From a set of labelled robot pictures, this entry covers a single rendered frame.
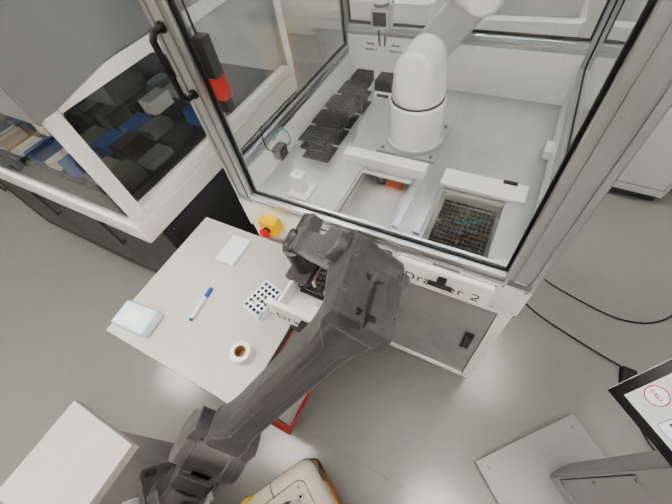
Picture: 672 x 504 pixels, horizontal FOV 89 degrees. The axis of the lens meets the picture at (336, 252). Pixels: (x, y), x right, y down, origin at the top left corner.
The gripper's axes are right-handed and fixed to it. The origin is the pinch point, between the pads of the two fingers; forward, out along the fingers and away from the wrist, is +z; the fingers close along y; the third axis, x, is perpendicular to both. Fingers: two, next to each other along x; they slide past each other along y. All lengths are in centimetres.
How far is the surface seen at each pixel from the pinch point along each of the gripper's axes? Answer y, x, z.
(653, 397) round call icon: 4, -81, -3
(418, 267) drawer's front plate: 19.0, -25.6, 8.2
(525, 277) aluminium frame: 23, -53, -1
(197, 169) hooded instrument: 28, 79, 12
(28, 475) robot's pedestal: -85, 52, 12
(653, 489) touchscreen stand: -7, -100, 31
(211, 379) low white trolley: -38.7, 20.5, 17.3
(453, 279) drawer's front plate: 19.3, -36.4, 8.3
